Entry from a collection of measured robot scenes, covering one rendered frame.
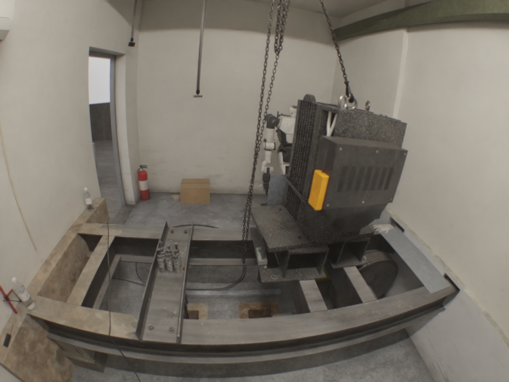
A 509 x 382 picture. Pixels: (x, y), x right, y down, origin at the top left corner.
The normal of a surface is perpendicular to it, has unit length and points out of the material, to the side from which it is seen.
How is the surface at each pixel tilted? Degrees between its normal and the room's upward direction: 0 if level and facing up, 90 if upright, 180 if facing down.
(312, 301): 0
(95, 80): 90
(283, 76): 90
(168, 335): 0
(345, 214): 90
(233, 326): 0
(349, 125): 90
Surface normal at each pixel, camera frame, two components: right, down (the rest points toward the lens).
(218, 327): 0.08, -0.90
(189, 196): 0.19, 0.44
